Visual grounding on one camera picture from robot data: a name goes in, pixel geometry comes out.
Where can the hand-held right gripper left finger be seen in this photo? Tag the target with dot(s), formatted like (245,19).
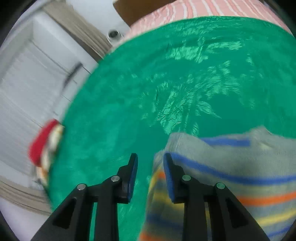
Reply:
(131,178)

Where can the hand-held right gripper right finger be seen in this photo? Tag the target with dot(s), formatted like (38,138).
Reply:
(170,178)

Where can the striped knit sweater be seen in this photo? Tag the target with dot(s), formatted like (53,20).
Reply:
(219,185)

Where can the green floral bedspread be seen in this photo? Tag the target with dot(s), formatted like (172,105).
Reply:
(161,92)

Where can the red and white cloth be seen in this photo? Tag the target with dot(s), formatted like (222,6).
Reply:
(46,148)

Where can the small white fan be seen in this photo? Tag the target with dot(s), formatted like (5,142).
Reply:
(114,34)

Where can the beige curtain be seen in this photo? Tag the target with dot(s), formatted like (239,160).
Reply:
(78,30)

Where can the wooden headboard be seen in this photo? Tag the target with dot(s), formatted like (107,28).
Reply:
(138,9)

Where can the pink striped bed sheet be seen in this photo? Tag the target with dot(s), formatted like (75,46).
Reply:
(203,11)

